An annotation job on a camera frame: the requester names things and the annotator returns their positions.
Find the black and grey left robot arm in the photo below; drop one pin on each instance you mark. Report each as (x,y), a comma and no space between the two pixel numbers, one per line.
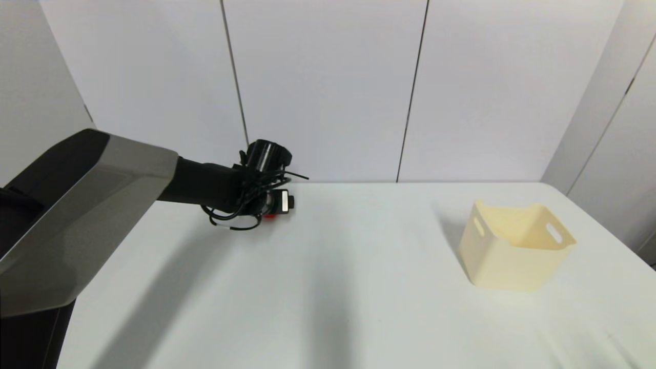
(102,205)

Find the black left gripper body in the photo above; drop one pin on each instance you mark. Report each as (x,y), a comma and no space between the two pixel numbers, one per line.
(266,204)

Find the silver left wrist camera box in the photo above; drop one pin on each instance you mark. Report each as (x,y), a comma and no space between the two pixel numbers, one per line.
(283,201)

